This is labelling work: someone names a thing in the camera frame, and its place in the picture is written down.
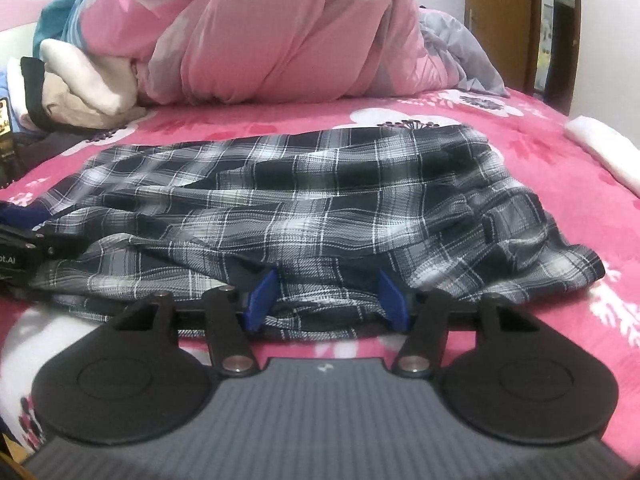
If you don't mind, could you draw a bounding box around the grey bedding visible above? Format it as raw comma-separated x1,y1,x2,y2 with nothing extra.
419,6,509,98

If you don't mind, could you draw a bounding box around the smartphone on black stand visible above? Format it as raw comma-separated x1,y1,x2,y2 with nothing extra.
0,98,14,162

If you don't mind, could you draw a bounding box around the beige folded garment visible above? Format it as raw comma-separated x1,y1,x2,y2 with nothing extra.
42,70,146,130

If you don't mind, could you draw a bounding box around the dark grey garment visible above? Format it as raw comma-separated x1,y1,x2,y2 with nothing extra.
1,132,91,182

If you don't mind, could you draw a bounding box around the white folded garment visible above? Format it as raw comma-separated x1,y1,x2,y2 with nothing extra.
40,39,138,116

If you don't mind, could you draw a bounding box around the white cloth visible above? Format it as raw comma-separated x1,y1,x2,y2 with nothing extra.
564,116,640,196

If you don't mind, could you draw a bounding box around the black white plaid shirt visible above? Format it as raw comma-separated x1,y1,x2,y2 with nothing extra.
28,125,604,340

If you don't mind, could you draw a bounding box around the pink floral duvet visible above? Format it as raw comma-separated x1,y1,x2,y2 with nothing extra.
77,0,459,104

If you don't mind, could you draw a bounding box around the pink floral bed sheet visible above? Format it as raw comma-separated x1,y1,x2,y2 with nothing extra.
1,90,639,463

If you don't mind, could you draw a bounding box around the brown wooden door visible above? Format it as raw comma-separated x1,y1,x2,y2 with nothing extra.
464,0,541,94

